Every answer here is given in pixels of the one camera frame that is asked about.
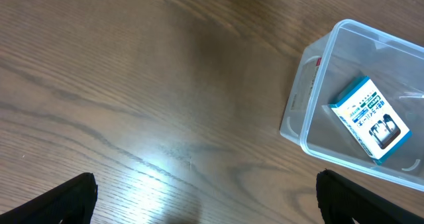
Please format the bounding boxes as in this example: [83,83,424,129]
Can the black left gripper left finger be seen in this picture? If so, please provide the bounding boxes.
[1,172,98,224]

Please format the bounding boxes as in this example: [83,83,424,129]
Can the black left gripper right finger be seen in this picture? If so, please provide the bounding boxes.
[316,170,423,224]

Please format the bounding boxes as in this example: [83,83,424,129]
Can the blue white product box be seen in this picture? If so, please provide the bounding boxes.
[329,76,411,165]

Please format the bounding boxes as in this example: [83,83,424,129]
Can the clear plastic container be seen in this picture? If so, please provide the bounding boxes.
[280,19,423,190]

